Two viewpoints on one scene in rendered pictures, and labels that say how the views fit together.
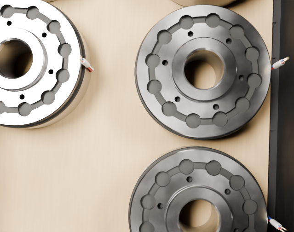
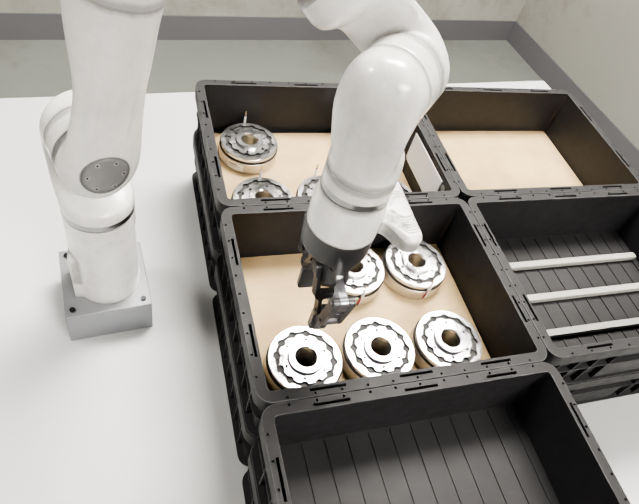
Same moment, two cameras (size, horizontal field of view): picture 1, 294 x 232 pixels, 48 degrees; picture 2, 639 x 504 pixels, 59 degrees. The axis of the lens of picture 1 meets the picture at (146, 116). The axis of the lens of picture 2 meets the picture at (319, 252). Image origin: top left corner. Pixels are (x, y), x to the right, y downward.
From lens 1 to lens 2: 61 cm
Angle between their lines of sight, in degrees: 38
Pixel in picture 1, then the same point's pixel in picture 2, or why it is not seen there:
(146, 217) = (297, 334)
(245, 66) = (389, 367)
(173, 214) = (305, 344)
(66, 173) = (299, 303)
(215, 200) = (319, 362)
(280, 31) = not seen: hidden behind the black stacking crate
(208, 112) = (360, 354)
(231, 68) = (386, 359)
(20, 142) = not seen: hidden behind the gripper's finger
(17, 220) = (267, 283)
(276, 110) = not seen: hidden behind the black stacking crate
